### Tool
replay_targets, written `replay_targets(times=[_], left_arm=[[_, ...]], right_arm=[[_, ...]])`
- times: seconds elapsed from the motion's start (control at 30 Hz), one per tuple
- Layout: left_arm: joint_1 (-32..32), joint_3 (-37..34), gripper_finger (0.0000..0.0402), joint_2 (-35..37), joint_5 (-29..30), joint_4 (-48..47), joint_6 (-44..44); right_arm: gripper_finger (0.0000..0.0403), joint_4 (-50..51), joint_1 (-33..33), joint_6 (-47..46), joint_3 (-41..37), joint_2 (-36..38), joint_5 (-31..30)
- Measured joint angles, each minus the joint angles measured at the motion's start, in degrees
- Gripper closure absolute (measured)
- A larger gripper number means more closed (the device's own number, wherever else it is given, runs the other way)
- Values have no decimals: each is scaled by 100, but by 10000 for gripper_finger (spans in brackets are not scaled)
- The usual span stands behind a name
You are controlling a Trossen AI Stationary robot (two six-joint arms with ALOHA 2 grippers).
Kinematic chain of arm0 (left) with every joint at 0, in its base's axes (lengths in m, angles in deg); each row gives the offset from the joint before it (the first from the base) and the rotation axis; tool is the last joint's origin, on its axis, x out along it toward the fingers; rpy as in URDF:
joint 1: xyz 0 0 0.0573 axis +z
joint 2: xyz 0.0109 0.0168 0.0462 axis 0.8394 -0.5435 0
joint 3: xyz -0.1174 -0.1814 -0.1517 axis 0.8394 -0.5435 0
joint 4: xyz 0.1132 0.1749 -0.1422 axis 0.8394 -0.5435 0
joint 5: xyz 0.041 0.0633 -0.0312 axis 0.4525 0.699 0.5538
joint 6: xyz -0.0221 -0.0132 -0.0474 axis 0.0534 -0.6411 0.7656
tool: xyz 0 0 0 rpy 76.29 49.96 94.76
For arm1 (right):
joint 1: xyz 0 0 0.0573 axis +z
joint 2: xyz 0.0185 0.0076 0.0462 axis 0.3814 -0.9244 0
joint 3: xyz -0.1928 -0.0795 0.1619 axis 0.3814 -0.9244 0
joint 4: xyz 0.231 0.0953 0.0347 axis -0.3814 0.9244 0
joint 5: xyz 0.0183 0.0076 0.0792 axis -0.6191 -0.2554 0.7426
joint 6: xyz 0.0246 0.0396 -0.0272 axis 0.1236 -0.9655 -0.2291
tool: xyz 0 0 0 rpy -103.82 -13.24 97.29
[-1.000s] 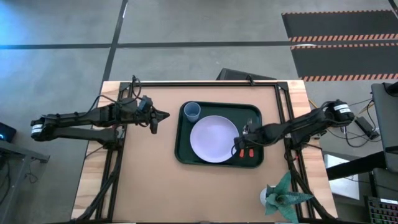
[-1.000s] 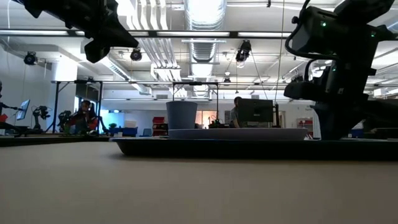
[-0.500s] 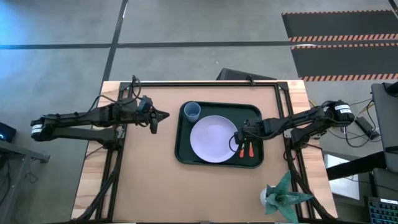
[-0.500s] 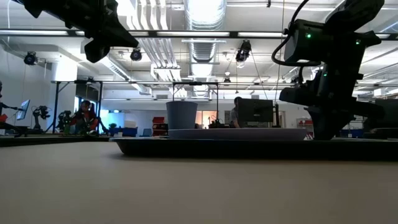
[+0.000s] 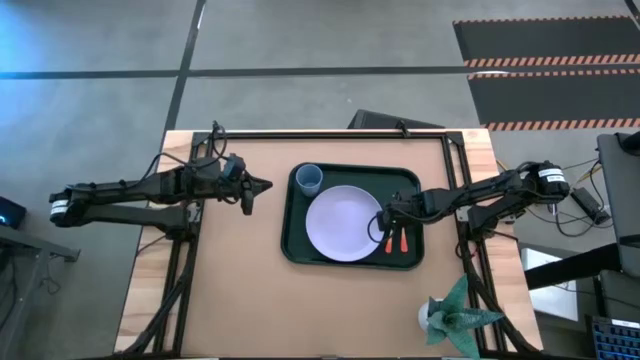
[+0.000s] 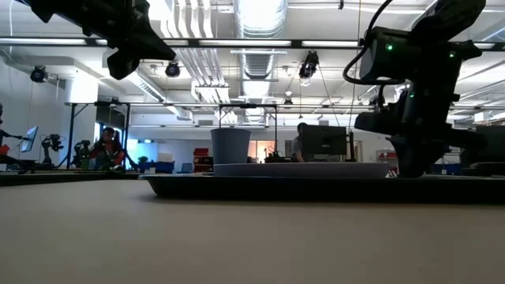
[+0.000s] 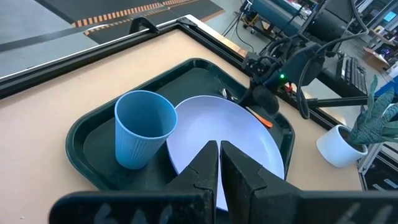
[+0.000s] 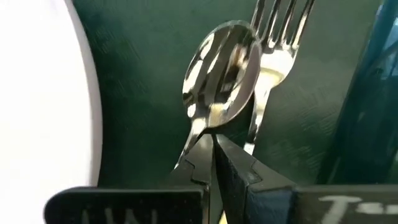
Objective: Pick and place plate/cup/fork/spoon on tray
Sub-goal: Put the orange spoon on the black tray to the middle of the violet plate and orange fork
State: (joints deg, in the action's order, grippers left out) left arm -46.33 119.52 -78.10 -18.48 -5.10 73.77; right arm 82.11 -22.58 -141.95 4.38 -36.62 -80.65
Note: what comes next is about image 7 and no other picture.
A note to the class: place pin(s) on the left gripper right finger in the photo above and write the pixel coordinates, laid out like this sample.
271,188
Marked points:
239,180

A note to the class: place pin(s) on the black table frame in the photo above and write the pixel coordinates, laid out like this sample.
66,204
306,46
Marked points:
62,67

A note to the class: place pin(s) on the grey-blue cart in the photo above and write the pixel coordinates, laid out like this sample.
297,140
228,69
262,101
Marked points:
273,12

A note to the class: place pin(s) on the lavender round plate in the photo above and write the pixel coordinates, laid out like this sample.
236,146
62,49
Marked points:
217,121

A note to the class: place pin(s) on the black orange-striped floor mat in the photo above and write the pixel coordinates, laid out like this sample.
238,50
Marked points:
93,9
186,12

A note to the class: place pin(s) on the black keyboard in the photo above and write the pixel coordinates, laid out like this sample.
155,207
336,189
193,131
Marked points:
354,73

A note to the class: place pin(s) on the dark green serving tray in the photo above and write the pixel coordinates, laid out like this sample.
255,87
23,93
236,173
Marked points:
93,146

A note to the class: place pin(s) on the blue ribbed cup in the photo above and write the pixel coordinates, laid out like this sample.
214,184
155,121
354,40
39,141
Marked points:
140,140

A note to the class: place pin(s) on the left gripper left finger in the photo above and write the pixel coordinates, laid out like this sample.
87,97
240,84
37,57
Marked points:
202,171

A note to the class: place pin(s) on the artificial plant in white pot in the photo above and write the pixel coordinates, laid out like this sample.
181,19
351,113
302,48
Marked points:
335,149

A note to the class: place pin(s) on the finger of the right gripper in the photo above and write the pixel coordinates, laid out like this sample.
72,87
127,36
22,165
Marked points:
270,101
255,98

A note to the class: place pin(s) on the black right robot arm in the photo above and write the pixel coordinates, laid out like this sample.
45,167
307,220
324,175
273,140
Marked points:
304,62

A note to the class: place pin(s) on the black cart beam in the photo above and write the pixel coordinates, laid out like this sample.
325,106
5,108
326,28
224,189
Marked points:
342,101

